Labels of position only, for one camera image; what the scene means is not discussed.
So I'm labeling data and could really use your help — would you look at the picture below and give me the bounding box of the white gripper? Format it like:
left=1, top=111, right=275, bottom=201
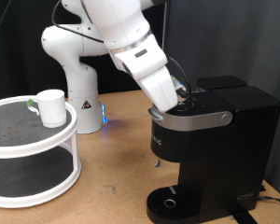
left=138, top=64, right=179, bottom=114

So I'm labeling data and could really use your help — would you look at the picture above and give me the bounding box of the silver Keurig handle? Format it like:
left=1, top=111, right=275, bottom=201
left=147, top=105, right=233, bottom=132

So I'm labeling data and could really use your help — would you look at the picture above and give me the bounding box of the white mug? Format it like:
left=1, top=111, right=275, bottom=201
left=26, top=89, right=68, bottom=129

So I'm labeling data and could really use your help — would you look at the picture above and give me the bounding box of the black Keurig brew head lid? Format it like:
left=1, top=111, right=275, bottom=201
left=174, top=91, right=237, bottom=118

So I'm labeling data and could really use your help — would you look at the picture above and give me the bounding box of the black Keurig coffee machine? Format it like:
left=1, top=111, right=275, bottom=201
left=146, top=74, right=280, bottom=224

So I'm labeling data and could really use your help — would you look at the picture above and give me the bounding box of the black Keurig drip tray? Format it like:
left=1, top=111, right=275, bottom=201
left=147, top=185, right=199, bottom=224

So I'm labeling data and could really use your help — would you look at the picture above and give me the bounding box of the white two-tier turntable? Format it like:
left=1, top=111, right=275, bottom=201
left=0, top=94, right=82, bottom=209

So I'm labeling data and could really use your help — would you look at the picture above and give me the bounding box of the black tape strip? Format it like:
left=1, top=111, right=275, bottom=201
left=230, top=203, right=259, bottom=224

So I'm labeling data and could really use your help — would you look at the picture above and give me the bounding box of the black robot wrist cable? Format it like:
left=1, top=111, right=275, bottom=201
left=51, top=0, right=192, bottom=101

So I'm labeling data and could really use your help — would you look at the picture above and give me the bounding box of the black Keurig power cable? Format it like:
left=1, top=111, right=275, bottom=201
left=258, top=195, right=280, bottom=206

